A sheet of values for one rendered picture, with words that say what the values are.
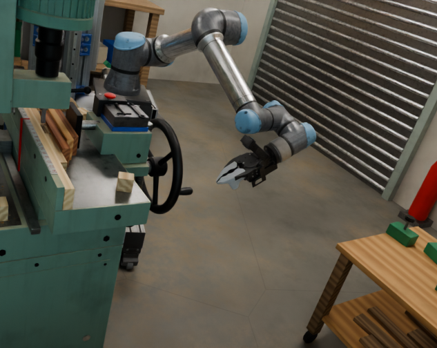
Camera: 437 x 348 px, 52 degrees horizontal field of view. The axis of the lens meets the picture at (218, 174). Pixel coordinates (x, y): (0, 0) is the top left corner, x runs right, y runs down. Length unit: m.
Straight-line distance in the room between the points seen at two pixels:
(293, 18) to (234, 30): 3.14
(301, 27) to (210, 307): 3.19
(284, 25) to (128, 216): 3.99
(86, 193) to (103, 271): 0.28
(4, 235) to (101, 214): 0.22
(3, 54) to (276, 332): 1.61
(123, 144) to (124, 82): 0.71
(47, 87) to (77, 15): 0.19
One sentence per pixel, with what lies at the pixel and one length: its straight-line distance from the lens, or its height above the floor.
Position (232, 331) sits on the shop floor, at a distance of 2.07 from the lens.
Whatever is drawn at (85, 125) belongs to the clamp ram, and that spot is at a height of 0.95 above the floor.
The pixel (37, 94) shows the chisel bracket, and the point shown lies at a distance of 1.12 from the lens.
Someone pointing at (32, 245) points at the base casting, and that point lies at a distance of 1.10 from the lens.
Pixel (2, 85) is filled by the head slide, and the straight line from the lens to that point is 1.06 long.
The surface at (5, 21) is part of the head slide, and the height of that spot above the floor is 1.20.
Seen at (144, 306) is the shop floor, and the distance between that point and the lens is 2.06.
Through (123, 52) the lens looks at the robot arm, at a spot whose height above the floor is 0.98.
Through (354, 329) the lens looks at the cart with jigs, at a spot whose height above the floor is 0.18.
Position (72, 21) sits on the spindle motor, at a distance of 1.03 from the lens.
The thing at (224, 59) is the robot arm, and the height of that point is 1.13.
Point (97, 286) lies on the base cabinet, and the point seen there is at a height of 0.59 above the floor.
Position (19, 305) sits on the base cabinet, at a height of 0.57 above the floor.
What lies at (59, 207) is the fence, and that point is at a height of 0.91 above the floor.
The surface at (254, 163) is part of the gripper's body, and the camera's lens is 1.37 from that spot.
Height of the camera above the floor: 1.42
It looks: 26 degrees down
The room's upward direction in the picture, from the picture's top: 16 degrees clockwise
